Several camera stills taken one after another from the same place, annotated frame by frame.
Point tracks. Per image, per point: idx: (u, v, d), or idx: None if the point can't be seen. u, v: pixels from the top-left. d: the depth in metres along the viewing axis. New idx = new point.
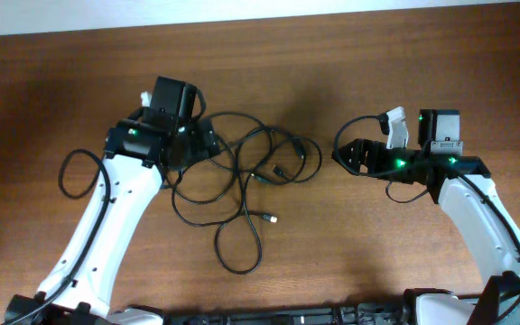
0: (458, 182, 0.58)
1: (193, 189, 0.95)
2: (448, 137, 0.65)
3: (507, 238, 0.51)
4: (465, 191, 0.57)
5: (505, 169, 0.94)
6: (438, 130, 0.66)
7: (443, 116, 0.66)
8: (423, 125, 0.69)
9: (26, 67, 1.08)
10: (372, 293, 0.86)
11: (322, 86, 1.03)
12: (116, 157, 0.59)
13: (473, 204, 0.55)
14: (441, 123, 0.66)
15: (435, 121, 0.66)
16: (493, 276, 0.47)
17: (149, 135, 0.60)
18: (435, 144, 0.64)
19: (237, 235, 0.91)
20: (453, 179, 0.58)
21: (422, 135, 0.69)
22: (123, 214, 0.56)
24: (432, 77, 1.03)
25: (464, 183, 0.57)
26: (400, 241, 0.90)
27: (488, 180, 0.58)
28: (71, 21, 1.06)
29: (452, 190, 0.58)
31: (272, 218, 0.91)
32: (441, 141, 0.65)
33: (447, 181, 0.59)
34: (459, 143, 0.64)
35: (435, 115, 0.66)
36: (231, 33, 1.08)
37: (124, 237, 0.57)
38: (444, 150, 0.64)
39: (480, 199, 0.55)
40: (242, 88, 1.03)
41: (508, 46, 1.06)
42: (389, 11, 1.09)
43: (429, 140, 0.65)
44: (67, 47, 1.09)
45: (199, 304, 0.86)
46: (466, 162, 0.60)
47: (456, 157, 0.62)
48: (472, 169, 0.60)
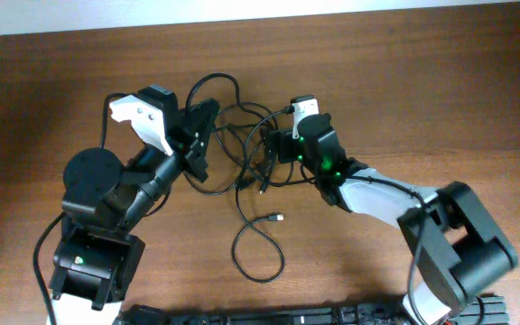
0: (348, 181, 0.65)
1: (209, 181, 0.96)
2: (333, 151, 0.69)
3: (399, 191, 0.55)
4: (358, 184, 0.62)
5: (507, 167, 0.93)
6: (323, 153, 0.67)
7: (324, 139, 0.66)
8: (308, 143, 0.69)
9: (26, 68, 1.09)
10: (373, 293, 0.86)
11: (323, 85, 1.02)
12: (63, 298, 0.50)
13: (365, 188, 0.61)
14: (324, 143, 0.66)
15: (318, 146, 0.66)
16: (399, 218, 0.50)
17: (95, 264, 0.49)
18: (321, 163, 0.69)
19: (250, 245, 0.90)
20: (342, 182, 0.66)
21: (310, 152, 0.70)
22: None
24: (432, 76, 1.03)
25: (352, 181, 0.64)
26: (400, 241, 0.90)
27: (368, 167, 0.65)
28: (73, 19, 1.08)
29: (346, 190, 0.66)
31: (278, 217, 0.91)
32: (334, 157, 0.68)
33: (344, 187, 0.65)
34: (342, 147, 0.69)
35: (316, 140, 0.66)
36: (231, 32, 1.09)
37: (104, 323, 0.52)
38: (332, 164, 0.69)
39: (366, 181, 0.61)
40: (242, 88, 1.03)
41: (507, 44, 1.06)
42: (387, 12, 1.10)
43: (317, 161, 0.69)
44: (69, 47, 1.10)
45: (200, 304, 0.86)
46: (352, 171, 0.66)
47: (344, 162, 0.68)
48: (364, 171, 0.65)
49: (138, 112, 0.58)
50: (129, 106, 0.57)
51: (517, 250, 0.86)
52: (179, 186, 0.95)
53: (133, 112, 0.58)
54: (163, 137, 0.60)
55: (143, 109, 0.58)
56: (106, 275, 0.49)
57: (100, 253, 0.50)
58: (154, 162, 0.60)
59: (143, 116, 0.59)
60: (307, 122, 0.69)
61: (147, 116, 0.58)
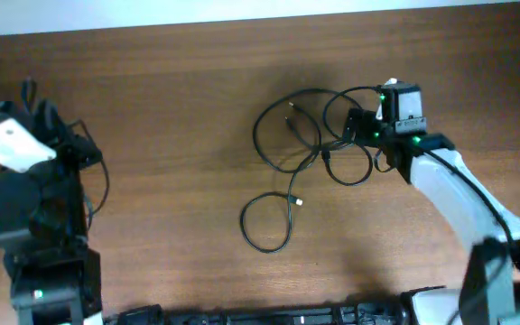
0: (426, 158, 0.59)
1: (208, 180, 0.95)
2: (410, 116, 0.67)
3: (484, 207, 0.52)
4: (433, 168, 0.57)
5: (500, 170, 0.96)
6: (401, 113, 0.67)
7: (404, 97, 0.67)
8: (386, 105, 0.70)
9: (19, 68, 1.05)
10: (372, 293, 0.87)
11: (323, 86, 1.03)
12: None
13: (442, 175, 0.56)
14: (403, 104, 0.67)
15: (396, 102, 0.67)
16: (477, 245, 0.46)
17: (57, 290, 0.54)
18: (399, 125, 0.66)
19: (255, 220, 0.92)
20: (421, 156, 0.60)
21: (385, 116, 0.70)
22: None
24: (432, 77, 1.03)
25: (432, 160, 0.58)
26: (399, 241, 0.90)
27: (453, 153, 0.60)
28: (65, 19, 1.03)
29: (423, 167, 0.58)
31: (297, 200, 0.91)
32: (406, 121, 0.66)
33: (418, 159, 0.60)
34: (423, 120, 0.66)
35: (397, 96, 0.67)
36: (230, 33, 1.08)
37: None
38: (409, 129, 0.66)
39: (449, 171, 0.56)
40: (243, 89, 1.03)
41: (507, 46, 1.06)
42: (389, 11, 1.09)
43: (394, 121, 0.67)
44: (62, 47, 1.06)
45: (200, 304, 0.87)
46: (431, 142, 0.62)
47: (422, 135, 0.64)
48: (436, 145, 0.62)
49: None
50: None
51: None
52: (178, 186, 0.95)
53: None
54: (40, 147, 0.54)
55: None
56: (73, 292, 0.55)
57: (55, 280, 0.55)
58: (51, 179, 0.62)
59: (1, 140, 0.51)
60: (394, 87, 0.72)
61: (4, 134, 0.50)
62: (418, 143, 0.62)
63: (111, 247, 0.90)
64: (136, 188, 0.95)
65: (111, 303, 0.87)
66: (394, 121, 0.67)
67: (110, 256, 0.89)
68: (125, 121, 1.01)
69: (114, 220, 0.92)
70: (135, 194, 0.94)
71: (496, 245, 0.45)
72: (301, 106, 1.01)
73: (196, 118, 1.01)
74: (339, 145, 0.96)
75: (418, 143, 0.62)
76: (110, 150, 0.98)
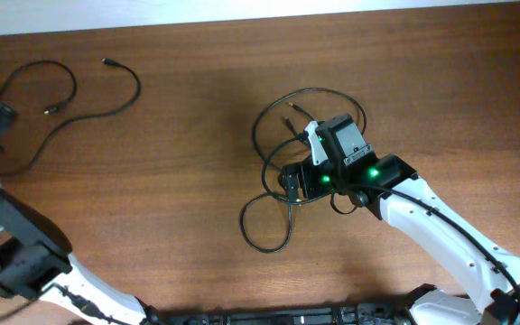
0: (398, 199, 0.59)
1: (208, 180, 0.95)
2: (355, 147, 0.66)
3: (474, 250, 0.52)
4: (406, 209, 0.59)
5: (506, 167, 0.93)
6: (345, 150, 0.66)
7: (342, 134, 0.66)
8: (326, 144, 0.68)
9: (23, 66, 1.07)
10: (373, 293, 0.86)
11: (323, 85, 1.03)
12: None
13: (422, 218, 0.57)
14: (343, 139, 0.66)
15: (336, 141, 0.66)
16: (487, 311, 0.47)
17: None
18: (348, 161, 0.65)
19: (255, 223, 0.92)
20: (387, 197, 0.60)
21: (329, 155, 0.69)
22: None
24: (432, 75, 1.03)
25: (405, 201, 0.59)
26: (400, 241, 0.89)
27: (420, 181, 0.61)
28: (76, 19, 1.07)
29: (394, 208, 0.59)
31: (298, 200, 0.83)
32: (352, 154, 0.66)
33: (385, 202, 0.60)
34: (368, 147, 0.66)
35: (334, 135, 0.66)
36: (232, 33, 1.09)
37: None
38: (358, 162, 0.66)
39: (425, 210, 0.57)
40: (243, 88, 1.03)
41: (507, 44, 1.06)
42: (388, 11, 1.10)
43: (340, 159, 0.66)
44: (68, 47, 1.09)
45: (200, 304, 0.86)
46: (388, 171, 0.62)
47: (375, 165, 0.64)
48: (397, 176, 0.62)
49: None
50: None
51: (516, 251, 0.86)
52: (178, 186, 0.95)
53: None
54: None
55: None
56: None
57: None
58: None
59: None
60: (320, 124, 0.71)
61: None
62: (373, 181, 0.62)
63: (111, 247, 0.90)
64: (137, 188, 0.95)
65: None
66: (341, 159, 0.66)
67: (110, 256, 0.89)
68: (124, 121, 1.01)
69: (114, 220, 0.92)
70: (135, 194, 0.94)
71: (506, 303, 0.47)
72: (301, 105, 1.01)
73: (196, 117, 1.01)
74: None
75: (375, 177, 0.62)
76: (109, 150, 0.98)
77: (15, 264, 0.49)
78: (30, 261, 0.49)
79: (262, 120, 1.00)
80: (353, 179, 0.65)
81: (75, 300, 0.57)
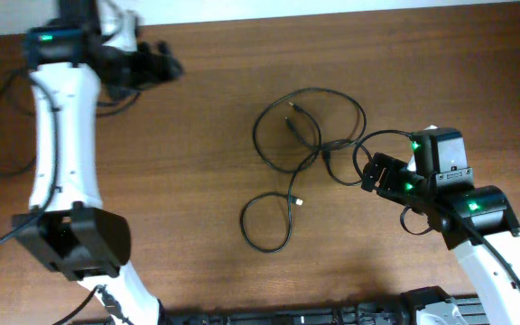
0: (482, 254, 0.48)
1: (208, 180, 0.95)
2: (454, 165, 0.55)
3: None
4: (491, 270, 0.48)
5: (506, 167, 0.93)
6: (442, 166, 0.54)
7: (446, 145, 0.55)
8: (421, 154, 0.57)
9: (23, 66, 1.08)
10: (373, 293, 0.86)
11: (323, 85, 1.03)
12: (44, 68, 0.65)
13: (502, 284, 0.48)
14: (445, 153, 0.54)
15: (436, 152, 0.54)
16: None
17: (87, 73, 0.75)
18: (441, 178, 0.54)
19: (255, 224, 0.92)
20: (474, 245, 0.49)
21: (419, 166, 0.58)
22: (68, 122, 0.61)
24: (432, 75, 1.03)
25: (492, 260, 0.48)
26: (400, 241, 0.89)
27: (518, 244, 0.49)
28: None
29: (478, 261, 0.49)
31: (297, 200, 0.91)
32: (449, 173, 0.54)
33: (470, 247, 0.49)
34: (469, 171, 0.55)
35: (436, 144, 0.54)
36: (232, 33, 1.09)
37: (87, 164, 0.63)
38: (453, 183, 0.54)
39: (512, 281, 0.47)
40: (243, 88, 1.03)
41: (507, 45, 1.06)
42: (388, 12, 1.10)
43: (433, 174, 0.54)
44: None
45: (200, 304, 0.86)
46: (490, 210, 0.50)
47: (471, 193, 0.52)
48: (496, 219, 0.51)
49: None
50: None
51: None
52: (178, 186, 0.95)
53: None
54: None
55: None
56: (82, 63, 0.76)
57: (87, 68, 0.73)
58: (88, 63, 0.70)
59: None
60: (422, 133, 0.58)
61: None
62: (466, 209, 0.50)
63: None
64: (137, 187, 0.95)
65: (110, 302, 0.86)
66: (434, 172, 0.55)
67: None
68: (124, 120, 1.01)
69: None
70: (135, 193, 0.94)
71: None
72: (301, 105, 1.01)
73: (196, 117, 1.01)
74: (339, 145, 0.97)
75: (470, 209, 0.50)
76: (109, 149, 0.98)
77: (75, 259, 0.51)
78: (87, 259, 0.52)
79: (262, 120, 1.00)
80: (444, 201, 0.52)
81: (106, 298, 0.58)
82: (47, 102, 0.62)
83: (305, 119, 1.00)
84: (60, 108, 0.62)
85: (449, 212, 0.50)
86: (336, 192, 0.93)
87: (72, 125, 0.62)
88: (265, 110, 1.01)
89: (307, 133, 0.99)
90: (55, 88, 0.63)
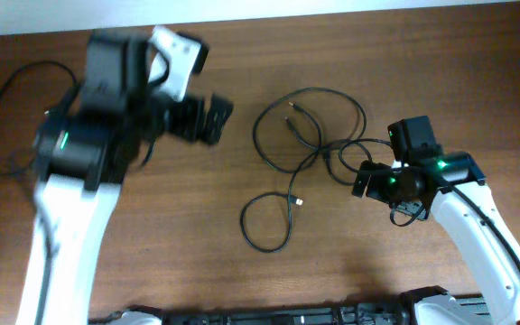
0: (453, 199, 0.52)
1: (208, 180, 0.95)
2: (424, 143, 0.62)
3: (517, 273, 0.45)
4: (462, 211, 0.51)
5: (506, 167, 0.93)
6: (413, 141, 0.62)
7: (415, 123, 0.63)
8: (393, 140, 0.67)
9: (24, 66, 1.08)
10: (373, 293, 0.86)
11: (323, 86, 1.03)
12: (49, 184, 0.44)
13: (472, 223, 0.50)
14: (414, 129, 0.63)
15: (406, 130, 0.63)
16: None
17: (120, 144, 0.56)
18: (413, 153, 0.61)
19: (255, 224, 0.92)
20: (446, 192, 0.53)
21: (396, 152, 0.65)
22: (71, 262, 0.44)
24: (431, 75, 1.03)
25: (459, 200, 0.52)
26: (400, 241, 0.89)
27: (485, 190, 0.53)
28: (75, 21, 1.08)
29: (450, 207, 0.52)
31: (297, 200, 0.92)
32: (420, 147, 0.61)
33: (442, 196, 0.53)
34: (440, 146, 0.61)
35: (403, 124, 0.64)
36: (232, 34, 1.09)
37: (93, 244, 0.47)
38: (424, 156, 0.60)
39: (480, 219, 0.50)
40: (243, 88, 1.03)
41: (507, 45, 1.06)
42: (388, 12, 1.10)
43: (406, 152, 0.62)
44: (69, 47, 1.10)
45: (200, 303, 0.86)
46: (458, 167, 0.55)
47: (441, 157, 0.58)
48: (463, 176, 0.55)
49: None
50: None
51: None
52: (178, 186, 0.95)
53: None
54: None
55: None
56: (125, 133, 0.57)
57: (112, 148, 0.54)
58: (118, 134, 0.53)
59: None
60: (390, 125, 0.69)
61: None
62: (432, 163, 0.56)
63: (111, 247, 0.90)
64: (137, 188, 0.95)
65: (110, 303, 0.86)
66: (405, 150, 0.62)
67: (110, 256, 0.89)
68: None
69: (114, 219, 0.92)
70: (135, 194, 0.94)
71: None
72: (301, 105, 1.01)
73: None
74: (339, 145, 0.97)
75: (438, 164, 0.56)
76: None
77: None
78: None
79: (262, 121, 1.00)
80: (415, 162, 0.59)
81: None
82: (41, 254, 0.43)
83: (305, 119, 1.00)
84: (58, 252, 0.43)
85: (419, 169, 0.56)
86: (336, 192, 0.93)
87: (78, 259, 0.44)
88: (264, 111, 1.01)
89: (307, 133, 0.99)
90: (51, 219, 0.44)
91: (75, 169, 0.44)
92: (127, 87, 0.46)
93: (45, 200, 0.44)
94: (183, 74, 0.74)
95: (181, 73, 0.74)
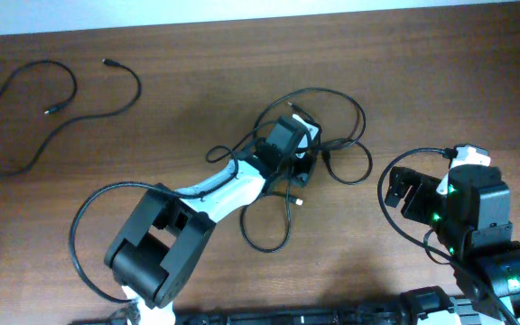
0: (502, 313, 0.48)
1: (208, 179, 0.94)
2: (493, 223, 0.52)
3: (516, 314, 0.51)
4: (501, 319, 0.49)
5: (506, 167, 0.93)
6: (479, 221, 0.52)
7: (487, 200, 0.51)
8: (459, 199, 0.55)
9: (24, 66, 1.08)
10: (373, 293, 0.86)
11: (323, 85, 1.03)
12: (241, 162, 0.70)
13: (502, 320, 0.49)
14: (485, 207, 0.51)
15: (477, 206, 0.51)
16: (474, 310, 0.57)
17: (258, 164, 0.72)
18: (477, 235, 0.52)
19: (258, 226, 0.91)
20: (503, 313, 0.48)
21: (458, 213, 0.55)
22: (239, 190, 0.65)
24: (432, 75, 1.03)
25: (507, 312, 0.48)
26: (399, 241, 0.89)
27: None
28: (75, 19, 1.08)
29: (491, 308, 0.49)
31: (297, 200, 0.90)
32: (486, 229, 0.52)
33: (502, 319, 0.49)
34: (508, 228, 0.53)
35: (477, 197, 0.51)
36: (232, 33, 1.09)
37: (239, 202, 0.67)
38: (487, 240, 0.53)
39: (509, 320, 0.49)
40: (242, 88, 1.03)
41: (507, 45, 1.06)
42: (388, 11, 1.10)
43: (470, 229, 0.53)
44: (69, 47, 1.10)
45: (200, 304, 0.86)
46: None
47: (508, 255, 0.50)
48: None
49: None
50: None
51: None
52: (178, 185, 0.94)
53: None
54: None
55: None
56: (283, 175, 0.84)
57: (260, 162, 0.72)
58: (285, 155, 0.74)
59: None
60: (463, 173, 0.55)
61: None
62: (503, 280, 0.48)
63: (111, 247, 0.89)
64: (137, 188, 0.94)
65: None
66: (472, 227, 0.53)
67: None
68: (123, 120, 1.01)
69: (114, 219, 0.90)
70: (134, 193, 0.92)
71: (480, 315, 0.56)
72: (300, 105, 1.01)
73: (196, 116, 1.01)
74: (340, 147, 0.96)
75: (509, 283, 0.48)
76: (109, 149, 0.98)
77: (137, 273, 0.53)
78: (139, 286, 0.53)
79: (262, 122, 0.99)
80: (478, 265, 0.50)
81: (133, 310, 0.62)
82: (234, 167, 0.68)
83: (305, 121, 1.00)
84: (236, 178, 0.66)
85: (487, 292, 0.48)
86: (337, 192, 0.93)
87: (237, 190, 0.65)
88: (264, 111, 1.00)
89: None
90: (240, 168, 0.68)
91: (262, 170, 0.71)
92: (282, 152, 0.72)
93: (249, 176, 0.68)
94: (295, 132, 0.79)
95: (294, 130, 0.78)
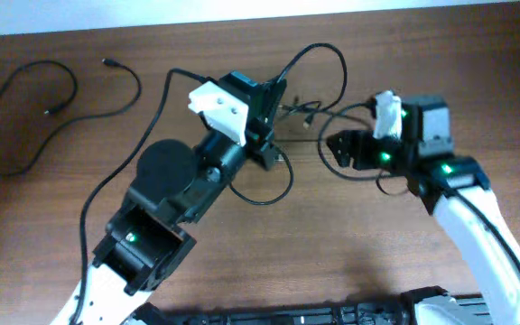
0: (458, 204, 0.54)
1: None
2: (436, 135, 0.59)
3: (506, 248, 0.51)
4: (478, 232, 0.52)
5: (506, 167, 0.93)
6: (424, 133, 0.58)
7: (430, 116, 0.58)
8: (407, 121, 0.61)
9: (25, 65, 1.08)
10: (374, 293, 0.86)
11: (323, 85, 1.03)
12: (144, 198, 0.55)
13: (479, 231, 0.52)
14: (429, 123, 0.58)
15: (421, 120, 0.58)
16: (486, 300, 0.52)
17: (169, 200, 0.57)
18: (422, 146, 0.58)
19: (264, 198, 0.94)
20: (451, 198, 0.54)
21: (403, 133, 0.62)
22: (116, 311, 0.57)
24: (432, 75, 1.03)
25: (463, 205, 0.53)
26: (400, 241, 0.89)
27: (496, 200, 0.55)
28: (75, 19, 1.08)
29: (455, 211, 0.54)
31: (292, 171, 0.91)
32: (430, 141, 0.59)
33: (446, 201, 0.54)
34: (450, 142, 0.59)
35: (420, 114, 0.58)
36: (232, 34, 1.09)
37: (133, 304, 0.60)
38: (433, 153, 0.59)
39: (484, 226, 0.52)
40: None
41: (507, 45, 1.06)
42: (389, 11, 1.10)
43: (416, 142, 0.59)
44: (69, 47, 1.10)
45: (200, 305, 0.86)
46: (464, 176, 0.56)
47: (449, 161, 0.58)
48: (469, 183, 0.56)
49: None
50: None
51: None
52: None
53: None
54: None
55: None
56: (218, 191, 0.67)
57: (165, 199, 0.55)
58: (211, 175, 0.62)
59: None
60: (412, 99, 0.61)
61: None
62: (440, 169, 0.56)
63: None
64: None
65: None
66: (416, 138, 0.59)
67: None
68: (123, 120, 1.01)
69: None
70: None
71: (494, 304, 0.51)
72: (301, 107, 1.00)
73: (196, 116, 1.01)
74: None
75: (444, 170, 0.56)
76: (108, 149, 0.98)
77: None
78: None
79: None
80: (424, 169, 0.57)
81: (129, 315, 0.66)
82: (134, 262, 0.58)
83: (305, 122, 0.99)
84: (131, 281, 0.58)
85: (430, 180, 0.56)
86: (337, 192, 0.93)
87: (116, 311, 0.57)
88: None
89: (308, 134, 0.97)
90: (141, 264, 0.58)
91: (125, 267, 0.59)
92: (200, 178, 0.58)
93: (98, 275, 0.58)
94: (236, 131, 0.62)
95: (232, 125, 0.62)
